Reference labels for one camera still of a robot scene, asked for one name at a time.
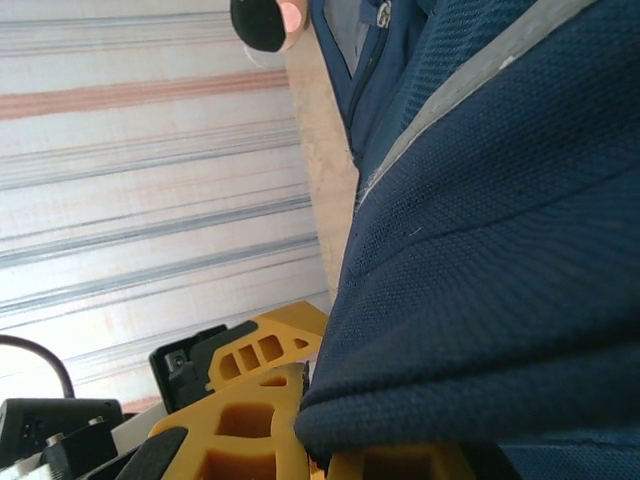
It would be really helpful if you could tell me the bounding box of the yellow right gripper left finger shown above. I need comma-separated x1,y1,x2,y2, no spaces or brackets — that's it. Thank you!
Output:
144,362,312,480

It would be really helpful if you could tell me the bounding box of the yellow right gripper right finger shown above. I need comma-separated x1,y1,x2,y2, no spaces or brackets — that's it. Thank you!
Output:
327,442,479,480

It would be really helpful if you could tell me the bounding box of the navy blue backpack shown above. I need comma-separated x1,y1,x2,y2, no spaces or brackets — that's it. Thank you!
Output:
294,0,640,480

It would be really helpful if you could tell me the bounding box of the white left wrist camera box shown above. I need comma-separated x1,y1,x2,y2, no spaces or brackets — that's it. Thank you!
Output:
110,403,169,454

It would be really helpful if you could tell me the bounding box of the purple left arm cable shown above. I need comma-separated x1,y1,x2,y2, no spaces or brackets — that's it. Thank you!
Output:
0,334,76,401

